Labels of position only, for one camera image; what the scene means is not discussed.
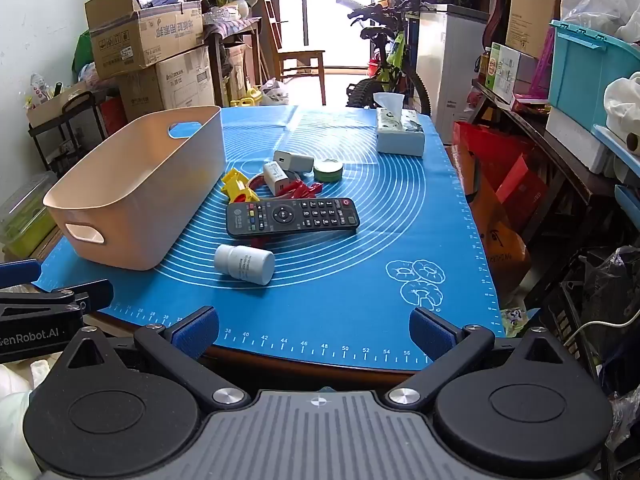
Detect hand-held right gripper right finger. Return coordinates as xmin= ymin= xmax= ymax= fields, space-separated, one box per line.
xmin=382 ymin=306 xmax=588 ymax=408

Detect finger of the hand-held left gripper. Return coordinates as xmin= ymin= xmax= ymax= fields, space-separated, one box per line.
xmin=0 ymin=259 xmax=42 ymax=291
xmin=0 ymin=280 xmax=115 ymax=317

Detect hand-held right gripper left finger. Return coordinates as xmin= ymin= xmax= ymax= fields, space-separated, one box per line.
xmin=52 ymin=306 xmax=251 ymax=408

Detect white pill bottle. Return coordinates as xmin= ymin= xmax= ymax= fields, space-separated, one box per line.
xmin=214 ymin=244 xmax=276 ymax=286

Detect beige plastic basket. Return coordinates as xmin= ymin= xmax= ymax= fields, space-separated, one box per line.
xmin=42 ymin=105 xmax=226 ymax=272

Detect black remote control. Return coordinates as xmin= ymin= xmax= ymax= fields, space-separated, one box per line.
xmin=226 ymin=197 xmax=361 ymax=239

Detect yellow toy gun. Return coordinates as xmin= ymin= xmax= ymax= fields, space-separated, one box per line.
xmin=221 ymin=168 xmax=261 ymax=204

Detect white charger plug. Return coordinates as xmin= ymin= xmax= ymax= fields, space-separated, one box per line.
xmin=273 ymin=150 xmax=315 ymax=173
xmin=263 ymin=161 xmax=291 ymax=195

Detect red toy figure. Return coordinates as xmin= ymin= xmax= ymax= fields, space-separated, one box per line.
xmin=248 ymin=172 xmax=323 ymax=202

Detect round tape roll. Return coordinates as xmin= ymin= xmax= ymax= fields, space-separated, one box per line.
xmin=313 ymin=157 xmax=344 ymax=182

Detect green container with clear lid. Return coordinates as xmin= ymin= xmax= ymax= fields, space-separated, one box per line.
xmin=0 ymin=172 xmax=58 ymax=258

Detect white cloth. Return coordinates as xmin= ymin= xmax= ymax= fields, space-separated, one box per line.
xmin=0 ymin=357 xmax=51 ymax=480

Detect blue silicone mat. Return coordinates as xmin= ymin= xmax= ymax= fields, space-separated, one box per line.
xmin=37 ymin=105 xmax=506 ymax=373

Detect orange cardboard box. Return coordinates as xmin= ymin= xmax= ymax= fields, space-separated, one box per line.
xmin=447 ymin=145 xmax=532 ymax=306

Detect black plastic crate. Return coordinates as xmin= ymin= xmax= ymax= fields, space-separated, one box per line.
xmin=540 ymin=247 xmax=640 ymax=383

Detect black metal cart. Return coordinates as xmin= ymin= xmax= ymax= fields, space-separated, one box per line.
xmin=27 ymin=91 xmax=108 ymax=177

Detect red white appliance box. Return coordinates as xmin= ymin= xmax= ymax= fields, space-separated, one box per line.
xmin=100 ymin=95 xmax=128 ymax=138

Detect red paper bags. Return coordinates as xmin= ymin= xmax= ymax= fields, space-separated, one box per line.
xmin=452 ymin=121 xmax=548 ymax=233

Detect tissue box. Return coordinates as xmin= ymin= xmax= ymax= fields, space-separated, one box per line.
xmin=373 ymin=92 xmax=426 ymax=157

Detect dark wooden side table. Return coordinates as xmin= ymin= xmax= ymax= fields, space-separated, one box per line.
xmin=470 ymin=80 xmax=621 ymax=286

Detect green bag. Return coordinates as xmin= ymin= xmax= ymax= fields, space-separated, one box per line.
xmin=72 ymin=30 xmax=97 ymax=78

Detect large cardboard box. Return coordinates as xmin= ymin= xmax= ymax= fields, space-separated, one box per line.
xmin=119 ymin=45 xmax=216 ymax=122

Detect white foam box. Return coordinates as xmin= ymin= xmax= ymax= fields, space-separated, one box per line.
xmin=545 ymin=107 xmax=608 ymax=176

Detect yellow plastic jug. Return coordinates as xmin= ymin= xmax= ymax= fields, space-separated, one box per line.
xmin=230 ymin=87 xmax=263 ymax=108

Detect green black bicycle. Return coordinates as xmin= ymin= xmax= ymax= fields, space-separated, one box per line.
xmin=336 ymin=0 xmax=432 ymax=116

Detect open cardboard box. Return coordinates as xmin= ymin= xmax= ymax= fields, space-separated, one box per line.
xmin=85 ymin=0 xmax=206 ymax=81

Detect green white carton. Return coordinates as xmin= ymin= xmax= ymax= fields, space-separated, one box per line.
xmin=487 ymin=42 xmax=538 ymax=106

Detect white freezer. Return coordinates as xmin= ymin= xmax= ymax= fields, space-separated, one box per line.
xmin=415 ymin=4 xmax=491 ymax=133

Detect wooden chair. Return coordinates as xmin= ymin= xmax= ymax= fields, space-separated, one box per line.
xmin=260 ymin=0 xmax=328 ymax=106

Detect cluttered dark wooden table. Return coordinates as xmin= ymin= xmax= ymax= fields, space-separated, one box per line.
xmin=202 ymin=16 xmax=263 ymax=108

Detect teal storage bin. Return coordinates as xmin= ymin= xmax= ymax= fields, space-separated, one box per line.
xmin=547 ymin=20 xmax=640 ymax=131

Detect tall cardboard box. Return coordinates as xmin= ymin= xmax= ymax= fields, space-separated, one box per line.
xmin=505 ymin=0 xmax=571 ymax=58

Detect white cable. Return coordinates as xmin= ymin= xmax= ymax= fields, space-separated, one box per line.
xmin=564 ymin=310 xmax=640 ymax=347

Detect cardboard box with handle hole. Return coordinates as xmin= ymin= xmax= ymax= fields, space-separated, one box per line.
xmin=26 ymin=82 xmax=93 ymax=128

